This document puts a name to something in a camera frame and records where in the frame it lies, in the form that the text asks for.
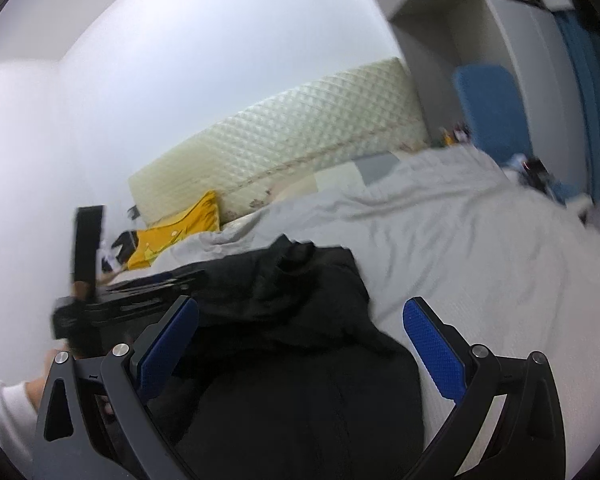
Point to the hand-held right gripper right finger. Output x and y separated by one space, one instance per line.
435 355

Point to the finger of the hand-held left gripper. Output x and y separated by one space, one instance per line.
155 280

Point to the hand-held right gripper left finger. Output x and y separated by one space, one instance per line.
167 346

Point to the black puffer jacket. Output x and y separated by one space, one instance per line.
290 360

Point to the person's left forearm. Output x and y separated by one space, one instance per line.
5 410

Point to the yellow crown pillow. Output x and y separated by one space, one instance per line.
180 232

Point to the grey bed blanket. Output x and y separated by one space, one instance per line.
480 260

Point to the black bedside device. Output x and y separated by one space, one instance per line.
535 172

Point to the cream quilted headboard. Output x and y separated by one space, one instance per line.
305 135

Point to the group of small bottles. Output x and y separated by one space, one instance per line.
455 135

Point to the blue padded chair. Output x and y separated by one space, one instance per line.
490 110

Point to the blue curtain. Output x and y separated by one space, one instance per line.
590 100

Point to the grey white wardrobe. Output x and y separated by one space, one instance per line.
505 20

